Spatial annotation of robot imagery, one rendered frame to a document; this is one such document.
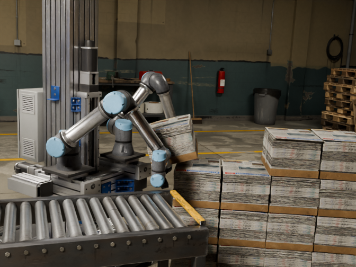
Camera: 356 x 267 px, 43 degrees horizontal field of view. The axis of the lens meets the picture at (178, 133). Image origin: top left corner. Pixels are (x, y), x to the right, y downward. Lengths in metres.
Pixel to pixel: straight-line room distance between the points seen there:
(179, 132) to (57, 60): 0.89
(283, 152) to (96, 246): 1.32
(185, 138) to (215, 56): 7.17
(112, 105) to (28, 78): 6.70
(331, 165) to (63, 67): 1.72
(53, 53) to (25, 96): 0.36
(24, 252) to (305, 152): 1.66
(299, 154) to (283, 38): 7.95
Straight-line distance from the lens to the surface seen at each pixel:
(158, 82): 3.11
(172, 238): 1.91
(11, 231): 1.95
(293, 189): 2.77
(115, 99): 2.37
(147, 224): 1.99
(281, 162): 2.70
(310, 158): 2.74
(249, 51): 10.15
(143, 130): 2.51
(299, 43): 10.68
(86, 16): 2.93
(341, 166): 2.78
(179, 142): 2.71
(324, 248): 2.93
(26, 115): 3.12
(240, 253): 2.88
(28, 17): 9.01
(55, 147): 2.53
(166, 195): 2.38
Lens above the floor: 1.55
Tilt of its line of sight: 11 degrees down
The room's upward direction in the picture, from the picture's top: 3 degrees clockwise
